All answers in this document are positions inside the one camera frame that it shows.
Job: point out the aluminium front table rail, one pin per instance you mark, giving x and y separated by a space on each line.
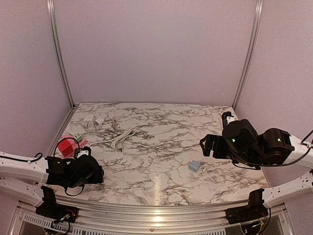
97 218

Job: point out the light blue cube charger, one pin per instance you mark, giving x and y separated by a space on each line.
194 166

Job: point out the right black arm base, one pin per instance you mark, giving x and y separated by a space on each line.
254 209

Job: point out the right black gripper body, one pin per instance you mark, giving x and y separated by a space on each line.
223 154

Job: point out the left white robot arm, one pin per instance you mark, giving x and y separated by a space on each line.
27 178

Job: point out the light green cube charger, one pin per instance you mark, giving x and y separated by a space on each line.
78 137

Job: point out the pink triangular power strip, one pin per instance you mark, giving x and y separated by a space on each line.
73 141

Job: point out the aluminium corner post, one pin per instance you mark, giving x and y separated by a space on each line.
250 51
58 52

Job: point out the right aluminium corner post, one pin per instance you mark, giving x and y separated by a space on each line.
250 51

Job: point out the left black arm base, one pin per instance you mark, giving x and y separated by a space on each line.
51 209

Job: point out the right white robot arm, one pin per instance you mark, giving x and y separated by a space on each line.
241 144

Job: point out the red cube socket adapter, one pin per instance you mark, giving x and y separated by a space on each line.
65 148

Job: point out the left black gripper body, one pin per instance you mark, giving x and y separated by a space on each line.
96 178

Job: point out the left aluminium corner post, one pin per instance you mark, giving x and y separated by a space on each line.
58 52

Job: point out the white charger left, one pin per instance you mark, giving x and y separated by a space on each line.
88 121

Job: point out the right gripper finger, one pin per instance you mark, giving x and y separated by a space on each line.
209 140
206 150

